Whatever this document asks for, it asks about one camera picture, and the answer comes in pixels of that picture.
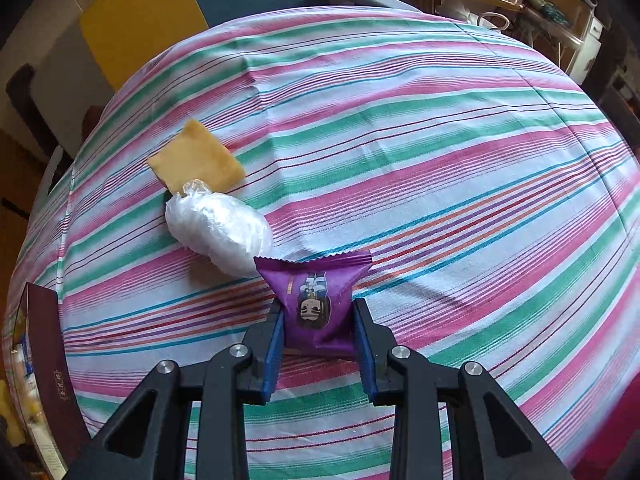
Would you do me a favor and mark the yellow sponge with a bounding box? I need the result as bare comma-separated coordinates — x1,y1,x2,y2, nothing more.
148,119,245,194

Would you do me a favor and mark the striped bed sheet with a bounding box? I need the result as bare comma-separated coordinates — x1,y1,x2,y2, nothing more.
4,6,639,466

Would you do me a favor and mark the grey yellow blue armchair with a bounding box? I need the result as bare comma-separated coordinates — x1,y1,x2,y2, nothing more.
29,0,417,162

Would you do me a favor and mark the white cabinet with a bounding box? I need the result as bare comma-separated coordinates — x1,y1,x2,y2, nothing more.
567,15,603,86

